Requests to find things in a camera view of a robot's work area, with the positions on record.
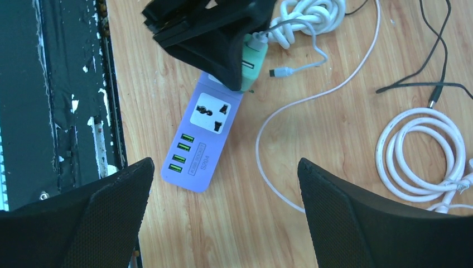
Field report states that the grey short usb cable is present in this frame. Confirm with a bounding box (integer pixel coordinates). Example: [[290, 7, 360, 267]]
[[255, 19, 329, 79]]

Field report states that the pink usb cable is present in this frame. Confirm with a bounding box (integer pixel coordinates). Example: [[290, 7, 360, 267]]
[[255, 0, 382, 214]]

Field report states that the thin black cable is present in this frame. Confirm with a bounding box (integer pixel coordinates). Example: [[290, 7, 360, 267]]
[[344, 0, 473, 109]]

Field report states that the green cube adapter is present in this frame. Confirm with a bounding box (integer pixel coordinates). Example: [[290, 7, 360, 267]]
[[241, 33, 268, 92]]

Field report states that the purple power strip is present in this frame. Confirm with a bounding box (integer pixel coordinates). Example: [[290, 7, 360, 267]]
[[161, 73, 243, 193]]

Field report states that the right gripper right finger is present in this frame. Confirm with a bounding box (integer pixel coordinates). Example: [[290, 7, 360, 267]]
[[297, 158, 472, 267]]

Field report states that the white cable with plug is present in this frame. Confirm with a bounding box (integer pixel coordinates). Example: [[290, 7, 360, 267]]
[[267, 0, 347, 50]]

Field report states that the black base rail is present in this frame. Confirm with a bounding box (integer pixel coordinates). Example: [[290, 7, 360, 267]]
[[0, 0, 128, 212]]

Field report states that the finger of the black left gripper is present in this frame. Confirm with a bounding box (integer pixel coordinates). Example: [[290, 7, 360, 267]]
[[142, 0, 276, 91]]

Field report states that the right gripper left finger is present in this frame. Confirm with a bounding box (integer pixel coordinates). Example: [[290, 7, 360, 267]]
[[1, 157, 155, 267]]

